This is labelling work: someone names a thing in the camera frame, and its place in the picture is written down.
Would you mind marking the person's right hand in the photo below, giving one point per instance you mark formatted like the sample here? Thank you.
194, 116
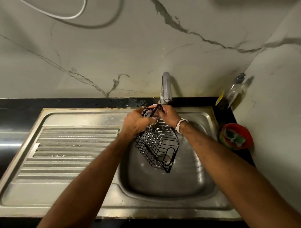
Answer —
169, 115

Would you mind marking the person's left hand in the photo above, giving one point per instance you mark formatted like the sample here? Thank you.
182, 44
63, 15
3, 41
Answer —
135, 122

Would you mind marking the person's left thumb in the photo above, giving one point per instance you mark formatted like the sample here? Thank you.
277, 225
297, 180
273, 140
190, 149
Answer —
150, 119

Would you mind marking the person's right fingers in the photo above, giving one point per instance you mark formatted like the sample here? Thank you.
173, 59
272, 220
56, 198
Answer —
157, 110

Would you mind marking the person's left forearm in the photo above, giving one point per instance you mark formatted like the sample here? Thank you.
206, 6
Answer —
94, 178

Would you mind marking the person's right forearm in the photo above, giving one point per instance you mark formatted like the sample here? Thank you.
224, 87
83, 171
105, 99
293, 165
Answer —
235, 173

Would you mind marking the chrome faucet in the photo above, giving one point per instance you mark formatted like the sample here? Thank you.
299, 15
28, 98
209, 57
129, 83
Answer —
166, 88

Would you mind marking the sink drain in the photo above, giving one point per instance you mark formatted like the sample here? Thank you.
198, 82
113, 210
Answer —
164, 159

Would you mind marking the stainless steel sink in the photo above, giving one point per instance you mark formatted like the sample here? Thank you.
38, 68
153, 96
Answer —
98, 164

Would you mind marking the clear soap dispenser bottle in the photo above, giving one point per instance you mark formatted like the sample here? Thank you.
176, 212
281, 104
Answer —
231, 92

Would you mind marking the green scrub sponge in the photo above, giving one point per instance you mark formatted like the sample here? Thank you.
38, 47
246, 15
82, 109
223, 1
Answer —
232, 138

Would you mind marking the red bowl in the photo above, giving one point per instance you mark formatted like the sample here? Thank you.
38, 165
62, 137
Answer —
237, 137

